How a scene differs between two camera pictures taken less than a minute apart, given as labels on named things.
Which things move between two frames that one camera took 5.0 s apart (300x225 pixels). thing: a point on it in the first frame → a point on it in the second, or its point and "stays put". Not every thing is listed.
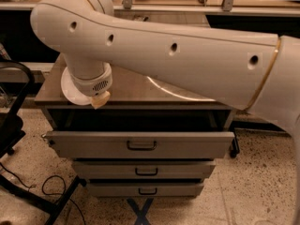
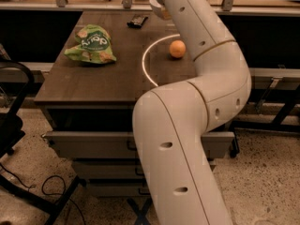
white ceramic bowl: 72,92 → 157,8
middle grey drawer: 143,170 stays put
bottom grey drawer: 145,189 stays put
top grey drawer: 136,144 stays put
